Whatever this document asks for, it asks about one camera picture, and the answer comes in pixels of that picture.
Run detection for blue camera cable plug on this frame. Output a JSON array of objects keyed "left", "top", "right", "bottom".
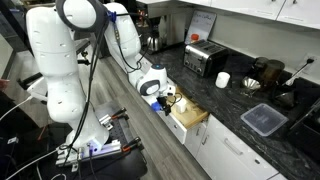
[{"left": 150, "top": 102, "right": 164, "bottom": 113}]

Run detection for stainless steel toaster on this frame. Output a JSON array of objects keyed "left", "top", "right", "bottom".
[{"left": 183, "top": 39, "right": 230, "bottom": 77}]

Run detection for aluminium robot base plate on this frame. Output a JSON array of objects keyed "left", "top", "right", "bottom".
[{"left": 54, "top": 139, "right": 123, "bottom": 168}]

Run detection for black camera tripod arm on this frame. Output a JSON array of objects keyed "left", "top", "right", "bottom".
[{"left": 0, "top": 1, "right": 92, "bottom": 91}]

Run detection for small whiteboard sign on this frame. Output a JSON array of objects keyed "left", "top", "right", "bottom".
[{"left": 184, "top": 10, "right": 218, "bottom": 45}]

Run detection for white base cabinet unit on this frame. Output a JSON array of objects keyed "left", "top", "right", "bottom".
[{"left": 106, "top": 49, "right": 288, "bottom": 180}]

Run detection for wooden drawer with white front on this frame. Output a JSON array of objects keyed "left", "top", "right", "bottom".
[{"left": 156, "top": 87, "right": 210, "bottom": 145}]

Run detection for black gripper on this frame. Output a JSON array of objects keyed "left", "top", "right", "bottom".
[{"left": 156, "top": 94, "right": 178, "bottom": 116}]

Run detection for bystander hand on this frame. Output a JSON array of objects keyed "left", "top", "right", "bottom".
[{"left": 0, "top": 78, "right": 11, "bottom": 91}]

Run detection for white upper cabinets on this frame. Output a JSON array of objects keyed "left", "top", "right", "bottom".
[{"left": 178, "top": 0, "right": 320, "bottom": 31}]

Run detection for black countertop appliance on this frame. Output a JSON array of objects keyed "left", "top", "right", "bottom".
[{"left": 288, "top": 78, "right": 320, "bottom": 162}]

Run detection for dark brown glass jar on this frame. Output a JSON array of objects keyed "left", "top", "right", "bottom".
[{"left": 263, "top": 59, "right": 286, "bottom": 90}]

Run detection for dark canister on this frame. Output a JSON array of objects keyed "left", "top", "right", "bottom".
[{"left": 253, "top": 57, "right": 270, "bottom": 81}]

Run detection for white device cable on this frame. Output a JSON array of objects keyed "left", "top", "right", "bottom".
[{"left": 0, "top": 95, "right": 34, "bottom": 122}]

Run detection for black power cord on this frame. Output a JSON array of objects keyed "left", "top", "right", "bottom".
[{"left": 283, "top": 58, "right": 316, "bottom": 88}]

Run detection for white wall outlet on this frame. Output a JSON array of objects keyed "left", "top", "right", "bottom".
[{"left": 301, "top": 53, "right": 319, "bottom": 73}]

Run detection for black clamp orange handle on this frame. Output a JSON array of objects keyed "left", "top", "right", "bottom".
[
  {"left": 120, "top": 136, "right": 145, "bottom": 154},
  {"left": 99, "top": 107, "right": 130, "bottom": 131}
]

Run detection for drip coffee maker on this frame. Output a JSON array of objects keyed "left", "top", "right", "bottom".
[{"left": 136, "top": 0, "right": 194, "bottom": 52}]

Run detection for white handheld device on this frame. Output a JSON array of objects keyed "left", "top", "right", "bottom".
[{"left": 26, "top": 78, "right": 48, "bottom": 103}]

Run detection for stainless steel coffee carafe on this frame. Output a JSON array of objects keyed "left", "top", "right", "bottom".
[{"left": 146, "top": 33, "right": 162, "bottom": 53}]

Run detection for black robot stand platform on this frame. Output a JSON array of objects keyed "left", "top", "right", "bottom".
[{"left": 0, "top": 99, "right": 148, "bottom": 180}]

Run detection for black funnel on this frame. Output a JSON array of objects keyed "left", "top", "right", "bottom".
[{"left": 273, "top": 89, "right": 296, "bottom": 108}]

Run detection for white floor cable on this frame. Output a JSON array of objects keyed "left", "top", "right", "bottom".
[{"left": 4, "top": 148, "right": 68, "bottom": 180}]

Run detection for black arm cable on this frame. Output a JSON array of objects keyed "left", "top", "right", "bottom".
[{"left": 63, "top": 13, "right": 113, "bottom": 168}]

